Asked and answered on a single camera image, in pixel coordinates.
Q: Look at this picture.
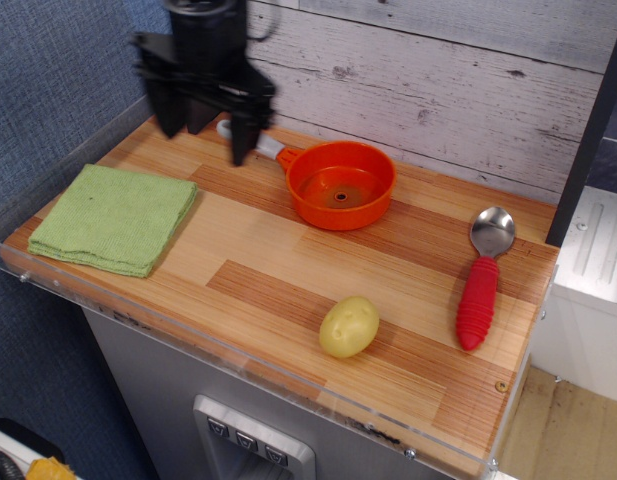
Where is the orange pot with grey handle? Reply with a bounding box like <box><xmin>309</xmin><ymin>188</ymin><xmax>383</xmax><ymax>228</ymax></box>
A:
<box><xmin>216</xmin><ymin>118</ymin><xmax>398</xmax><ymax>232</ymax></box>

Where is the yellow object at corner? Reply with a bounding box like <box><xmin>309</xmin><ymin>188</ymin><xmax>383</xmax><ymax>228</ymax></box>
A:
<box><xmin>25</xmin><ymin>457</ymin><xmax>77</xmax><ymax>480</ymax></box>

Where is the yellow toy potato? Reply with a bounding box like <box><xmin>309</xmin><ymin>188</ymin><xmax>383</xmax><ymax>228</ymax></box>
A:
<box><xmin>319</xmin><ymin>296</ymin><xmax>380</xmax><ymax>358</ymax></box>

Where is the clear acrylic table guard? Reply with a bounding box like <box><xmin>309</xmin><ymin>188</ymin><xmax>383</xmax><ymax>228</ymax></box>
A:
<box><xmin>0</xmin><ymin>69</ymin><xmax>559</xmax><ymax>480</ymax></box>

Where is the silver dispenser button panel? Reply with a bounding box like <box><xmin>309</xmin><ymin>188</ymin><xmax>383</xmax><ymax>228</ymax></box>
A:
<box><xmin>193</xmin><ymin>395</ymin><xmax>317</xmax><ymax>479</ymax></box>

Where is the red handled ice cream scoop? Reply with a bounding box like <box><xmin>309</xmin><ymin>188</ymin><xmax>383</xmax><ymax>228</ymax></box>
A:
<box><xmin>455</xmin><ymin>206</ymin><xmax>516</xmax><ymax>352</ymax></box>

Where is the dark grey right post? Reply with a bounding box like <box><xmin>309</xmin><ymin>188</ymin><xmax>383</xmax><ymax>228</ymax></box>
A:
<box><xmin>545</xmin><ymin>39</ymin><xmax>617</xmax><ymax>247</ymax></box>

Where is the white toy sink unit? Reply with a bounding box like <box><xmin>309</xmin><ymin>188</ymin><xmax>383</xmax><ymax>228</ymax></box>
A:
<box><xmin>530</xmin><ymin>187</ymin><xmax>617</xmax><ymax>401</ymax></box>

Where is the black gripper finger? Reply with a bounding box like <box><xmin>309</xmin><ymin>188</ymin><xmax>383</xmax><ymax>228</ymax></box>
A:
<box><xmin>230</xmin><ymin>107</ymin><xmax>269</xmax><ymax>166</ymax></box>
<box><xmin>146</xmin><ymin>79</ymin><xmax>188</xmax><ymax>138</ymax></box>

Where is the green folded towel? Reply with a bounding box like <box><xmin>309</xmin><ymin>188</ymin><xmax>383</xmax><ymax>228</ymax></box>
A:
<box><xmin>27</xmin><ymin>164</ymin><xmax>197</xmax><ymax>278</ymax></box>

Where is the dark grey left post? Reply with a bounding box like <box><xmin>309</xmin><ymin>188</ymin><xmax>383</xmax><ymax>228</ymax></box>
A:
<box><xmin>186</xmin><ymin>97</ymin><xmax>224</xmax><ymax>135</ymax></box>

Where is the dark grey post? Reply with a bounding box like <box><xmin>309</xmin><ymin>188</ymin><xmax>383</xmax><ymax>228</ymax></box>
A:
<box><xmin>545</xmin><ymin>39</ymin><xmax>617</xmax><ymax>247</ymax></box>
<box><xmin>186</xmin><ymin>97</ymin><xmax>224</xmax><ymax>135</ymax></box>

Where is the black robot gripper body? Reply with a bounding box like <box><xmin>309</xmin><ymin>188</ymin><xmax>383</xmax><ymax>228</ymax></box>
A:
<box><xmin>132</xmin><ymin>1</ymin><xmax>276</xmax><ymax>119</ymax></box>

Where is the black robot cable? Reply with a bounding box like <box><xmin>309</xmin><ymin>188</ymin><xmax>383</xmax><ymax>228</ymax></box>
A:
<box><xmin>245</xmin><ymin>0</ymin><xmax>282</xmax><ymax>42</ymax></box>

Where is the grey toy fridge cabinet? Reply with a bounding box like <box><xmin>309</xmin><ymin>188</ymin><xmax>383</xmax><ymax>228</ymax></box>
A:
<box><xmin>85</xmin><ymin>310</ymin><xmax>445</xmax><ymax>479</ymax></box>

